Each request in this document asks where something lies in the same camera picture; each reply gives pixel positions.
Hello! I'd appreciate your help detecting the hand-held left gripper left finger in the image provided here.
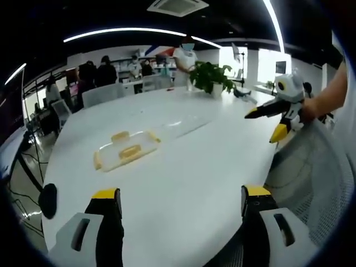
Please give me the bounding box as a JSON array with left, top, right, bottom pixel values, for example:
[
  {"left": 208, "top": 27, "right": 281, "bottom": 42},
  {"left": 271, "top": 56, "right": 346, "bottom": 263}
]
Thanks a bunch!
[{"left": 47, "top": 187, "right": 125, "bottom": 267}]

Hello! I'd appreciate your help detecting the green potted plant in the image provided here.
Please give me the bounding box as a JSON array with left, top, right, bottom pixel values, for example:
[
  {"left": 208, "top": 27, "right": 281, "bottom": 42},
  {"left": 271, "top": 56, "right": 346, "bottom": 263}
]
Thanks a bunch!
[{"left": 188, "top": 60, "right": 238, "bottom": 98}]

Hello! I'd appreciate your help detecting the grey object on table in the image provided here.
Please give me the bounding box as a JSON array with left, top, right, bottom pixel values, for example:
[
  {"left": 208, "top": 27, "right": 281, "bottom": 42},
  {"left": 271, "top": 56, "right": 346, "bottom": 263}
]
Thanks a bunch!
[{"left": 234, "top": 86, "right": 259, "bottom": 105}]

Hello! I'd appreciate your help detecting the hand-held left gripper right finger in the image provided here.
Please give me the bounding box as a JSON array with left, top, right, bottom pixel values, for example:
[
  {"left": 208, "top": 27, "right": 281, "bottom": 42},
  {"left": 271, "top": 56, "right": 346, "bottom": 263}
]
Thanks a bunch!
[{"left": 240, "top": 184, "right": 323, "bottom": 267}]

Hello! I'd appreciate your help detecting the black tripod stand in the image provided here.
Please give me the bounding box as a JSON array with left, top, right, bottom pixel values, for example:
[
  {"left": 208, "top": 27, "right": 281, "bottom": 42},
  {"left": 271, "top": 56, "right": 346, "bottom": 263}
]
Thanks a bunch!
[{"left": 238, "top": 51, "right": 248, "bottom": 86}]

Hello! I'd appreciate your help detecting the white office chair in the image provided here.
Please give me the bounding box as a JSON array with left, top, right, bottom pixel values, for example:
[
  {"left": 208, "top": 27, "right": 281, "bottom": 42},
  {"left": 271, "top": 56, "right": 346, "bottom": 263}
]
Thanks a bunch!
[
  {"left": 51, "top": 99, "right": 72, "bottom": 125},
  {"left": 141, "top": 74, "right": 167, "bottom": 93},
  {"left": 81, "top": 82, "right": 126, "bottom": 108}
]

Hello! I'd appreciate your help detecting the clear box with yellow buckle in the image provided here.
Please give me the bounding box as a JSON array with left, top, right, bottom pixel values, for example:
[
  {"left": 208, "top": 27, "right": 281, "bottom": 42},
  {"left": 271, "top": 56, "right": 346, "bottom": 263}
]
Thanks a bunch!
[{"left": 92, "top": 130, "right": 162, "bottom": 172}]

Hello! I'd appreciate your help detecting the ceiling light strip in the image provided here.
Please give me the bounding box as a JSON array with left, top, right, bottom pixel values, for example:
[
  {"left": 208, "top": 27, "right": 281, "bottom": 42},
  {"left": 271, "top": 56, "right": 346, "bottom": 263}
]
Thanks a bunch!
[
  {"left": 3, "top": 62, "right": 28, "bottom": 86},
  {"left": 63, "top": 27, "right": 187, "bottom": 44},
  {"left": 262, "top": 0, "right": 286, "bottom": 54}
]

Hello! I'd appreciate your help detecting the black light stand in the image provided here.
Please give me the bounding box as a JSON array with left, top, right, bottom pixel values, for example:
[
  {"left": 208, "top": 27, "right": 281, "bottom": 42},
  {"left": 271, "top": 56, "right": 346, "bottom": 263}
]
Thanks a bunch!
[{"left": 20, "top": 68, "right": 47, "bottom": 193}]

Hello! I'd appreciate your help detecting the grey mesh office chair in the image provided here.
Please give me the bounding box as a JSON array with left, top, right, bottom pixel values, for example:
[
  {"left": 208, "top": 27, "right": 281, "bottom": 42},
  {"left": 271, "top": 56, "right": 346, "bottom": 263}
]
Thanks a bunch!
[{"left": 263, "top": 118, "right": 354, "bottom": 250}]

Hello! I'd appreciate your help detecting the person's right hand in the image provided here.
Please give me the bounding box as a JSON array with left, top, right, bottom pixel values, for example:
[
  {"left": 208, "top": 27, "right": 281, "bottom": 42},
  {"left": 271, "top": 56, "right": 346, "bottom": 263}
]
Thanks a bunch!
[{"left": 301, "top": 95, "right": 328, "bottom": 123}]

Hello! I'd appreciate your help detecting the ceiling air vent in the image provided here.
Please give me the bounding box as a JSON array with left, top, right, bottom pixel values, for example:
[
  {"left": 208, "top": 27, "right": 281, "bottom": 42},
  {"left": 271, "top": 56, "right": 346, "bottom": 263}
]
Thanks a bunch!
[{"left": 146, "top": 0, "right": 210, "bottom": 18}]

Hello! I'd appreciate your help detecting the black round pad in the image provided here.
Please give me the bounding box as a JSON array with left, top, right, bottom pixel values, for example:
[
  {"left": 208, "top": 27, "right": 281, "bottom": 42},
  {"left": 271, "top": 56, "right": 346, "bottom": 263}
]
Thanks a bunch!
[{"left": 38, "top": 183, "right": 58, "bottom": 220}]

